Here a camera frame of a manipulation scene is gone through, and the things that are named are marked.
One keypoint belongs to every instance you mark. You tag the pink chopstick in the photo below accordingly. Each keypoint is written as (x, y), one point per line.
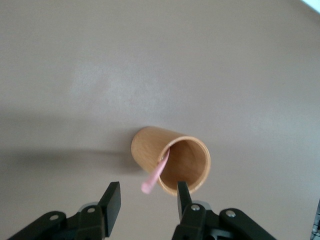
(156, 175)

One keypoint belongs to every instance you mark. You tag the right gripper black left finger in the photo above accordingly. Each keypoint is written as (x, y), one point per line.
(112, 205)

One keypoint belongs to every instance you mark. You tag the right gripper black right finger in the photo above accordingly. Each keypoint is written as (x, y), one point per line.
(186, 207)

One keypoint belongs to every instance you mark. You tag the brown wooden cup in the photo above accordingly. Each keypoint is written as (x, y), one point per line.
(147, 142)

